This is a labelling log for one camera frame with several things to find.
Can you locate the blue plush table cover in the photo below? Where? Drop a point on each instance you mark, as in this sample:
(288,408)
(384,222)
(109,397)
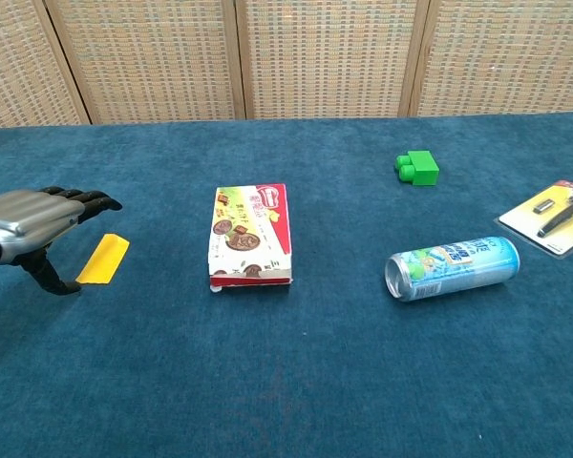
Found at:
(286,372)

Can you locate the razor blister pack yellow card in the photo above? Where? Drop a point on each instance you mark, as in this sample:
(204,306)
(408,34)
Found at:
(530,224)

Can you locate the green building block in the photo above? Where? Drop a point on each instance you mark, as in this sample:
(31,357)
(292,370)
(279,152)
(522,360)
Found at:
(422,171)

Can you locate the light blue drink can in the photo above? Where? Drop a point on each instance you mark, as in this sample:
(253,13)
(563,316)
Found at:
(458,267)

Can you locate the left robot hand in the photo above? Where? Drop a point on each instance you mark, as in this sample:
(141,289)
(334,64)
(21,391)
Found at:
(28,214)

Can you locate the biscuit box with red edge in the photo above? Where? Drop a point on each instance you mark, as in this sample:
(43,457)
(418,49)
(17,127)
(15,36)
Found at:
(248,234)

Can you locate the woven wicker folding screen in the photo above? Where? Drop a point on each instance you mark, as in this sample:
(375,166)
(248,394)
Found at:
(315,57)

